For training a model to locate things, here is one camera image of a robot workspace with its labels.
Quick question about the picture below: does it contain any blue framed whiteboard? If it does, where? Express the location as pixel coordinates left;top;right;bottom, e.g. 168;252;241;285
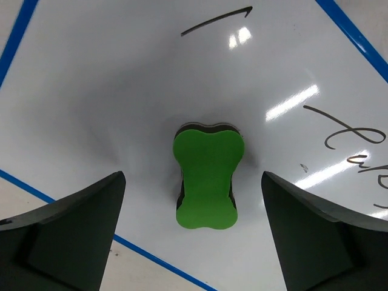
1;1;387;290

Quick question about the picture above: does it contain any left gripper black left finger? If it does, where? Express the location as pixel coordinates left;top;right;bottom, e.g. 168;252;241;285
1;172;126;290

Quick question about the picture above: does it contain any green whiteboard eraser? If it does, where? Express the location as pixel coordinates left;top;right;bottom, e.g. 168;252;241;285
173;122;245;230

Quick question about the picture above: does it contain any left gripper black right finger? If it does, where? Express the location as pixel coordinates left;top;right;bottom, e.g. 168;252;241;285
261;172;387;290

